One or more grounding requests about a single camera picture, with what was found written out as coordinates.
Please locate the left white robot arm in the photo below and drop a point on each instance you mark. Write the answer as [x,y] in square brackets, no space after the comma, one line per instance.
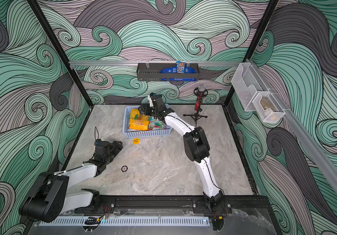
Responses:
[51,194]

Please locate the clear plastic wall bin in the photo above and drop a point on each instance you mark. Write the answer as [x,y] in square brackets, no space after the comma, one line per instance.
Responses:
[248,83]

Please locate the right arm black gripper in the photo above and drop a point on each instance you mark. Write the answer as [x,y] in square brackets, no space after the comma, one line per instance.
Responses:
[144,109]

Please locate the blue package in shelf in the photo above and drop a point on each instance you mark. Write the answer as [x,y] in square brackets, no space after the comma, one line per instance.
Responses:
[173,70]

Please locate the black corner frame post left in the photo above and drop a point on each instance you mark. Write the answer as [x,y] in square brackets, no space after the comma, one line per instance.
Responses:
[53,39]

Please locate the teal Fox's candy bag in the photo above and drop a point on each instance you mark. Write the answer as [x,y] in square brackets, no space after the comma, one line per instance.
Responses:
[155,124]

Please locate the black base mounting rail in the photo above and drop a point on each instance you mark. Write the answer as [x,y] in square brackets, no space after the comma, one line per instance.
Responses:
[196,203]

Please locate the yellow candy bag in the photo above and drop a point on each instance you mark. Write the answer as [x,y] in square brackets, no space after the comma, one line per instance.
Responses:
[138,121]

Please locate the yellow round sticker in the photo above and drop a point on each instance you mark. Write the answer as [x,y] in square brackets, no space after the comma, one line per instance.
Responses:
[136,141]

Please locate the black wall shelf tray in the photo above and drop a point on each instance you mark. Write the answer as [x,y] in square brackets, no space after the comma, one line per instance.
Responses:
[152,72]

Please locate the aluminium rail back wall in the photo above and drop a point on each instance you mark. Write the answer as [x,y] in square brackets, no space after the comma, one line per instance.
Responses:
[129,63]

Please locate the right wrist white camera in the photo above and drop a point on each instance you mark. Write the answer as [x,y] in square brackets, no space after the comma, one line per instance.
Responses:
[152,100]

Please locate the black corner frame post right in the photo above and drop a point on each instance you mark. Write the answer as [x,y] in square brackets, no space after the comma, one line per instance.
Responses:
[258,14]

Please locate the small snack packet in shelf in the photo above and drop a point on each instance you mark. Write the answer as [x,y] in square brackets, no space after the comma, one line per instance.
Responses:
[180,67]

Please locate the white slotted cable duct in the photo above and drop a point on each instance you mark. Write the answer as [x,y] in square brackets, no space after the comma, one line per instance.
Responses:
[182,221]

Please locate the light blue perforated plastic basket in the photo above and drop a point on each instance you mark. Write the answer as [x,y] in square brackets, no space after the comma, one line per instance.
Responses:
[140,134]

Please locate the red microphone on tripod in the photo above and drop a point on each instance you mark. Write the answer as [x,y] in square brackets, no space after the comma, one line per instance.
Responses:
[200,92]

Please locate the small clear bin with contents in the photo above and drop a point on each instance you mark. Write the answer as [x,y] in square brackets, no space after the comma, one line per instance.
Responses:
[267,110]

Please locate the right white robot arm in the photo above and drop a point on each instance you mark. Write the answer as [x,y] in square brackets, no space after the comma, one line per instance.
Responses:
[196,147]

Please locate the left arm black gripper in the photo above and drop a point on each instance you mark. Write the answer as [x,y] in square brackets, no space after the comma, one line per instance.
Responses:
[119,147]

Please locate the black corner frame post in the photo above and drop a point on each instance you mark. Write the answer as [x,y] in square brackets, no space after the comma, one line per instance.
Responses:
[53,39]
[258,14]

